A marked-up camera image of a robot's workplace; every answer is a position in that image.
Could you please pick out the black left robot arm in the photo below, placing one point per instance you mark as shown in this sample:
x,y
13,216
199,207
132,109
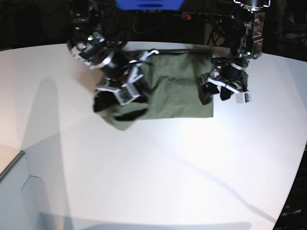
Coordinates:
x,y
242,32

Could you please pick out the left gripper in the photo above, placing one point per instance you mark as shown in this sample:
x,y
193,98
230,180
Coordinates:
x,y
226,78

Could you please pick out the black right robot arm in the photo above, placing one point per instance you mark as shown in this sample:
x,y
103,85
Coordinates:
x,y
90,43

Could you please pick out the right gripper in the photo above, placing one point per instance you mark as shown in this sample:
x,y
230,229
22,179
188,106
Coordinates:
x,y
120,68

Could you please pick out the green t-shirt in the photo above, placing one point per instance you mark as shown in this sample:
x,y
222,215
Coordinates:
x,y
174,79

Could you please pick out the blue plastic box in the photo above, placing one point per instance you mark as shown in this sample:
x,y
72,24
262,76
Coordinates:
x,y
134,5

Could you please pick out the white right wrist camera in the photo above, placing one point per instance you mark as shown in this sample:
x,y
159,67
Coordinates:
x,y
126,94

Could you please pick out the black device with label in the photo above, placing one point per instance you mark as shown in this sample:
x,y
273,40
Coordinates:
x,y
294,213

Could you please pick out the white power strip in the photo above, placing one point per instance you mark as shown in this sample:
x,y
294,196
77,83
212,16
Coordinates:
x,y
204,17

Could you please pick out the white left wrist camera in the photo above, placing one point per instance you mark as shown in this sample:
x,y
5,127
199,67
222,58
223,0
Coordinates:
x,y
243,97

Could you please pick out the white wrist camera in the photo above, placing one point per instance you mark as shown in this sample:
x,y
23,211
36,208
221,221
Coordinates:
x,y
126,94
243,97

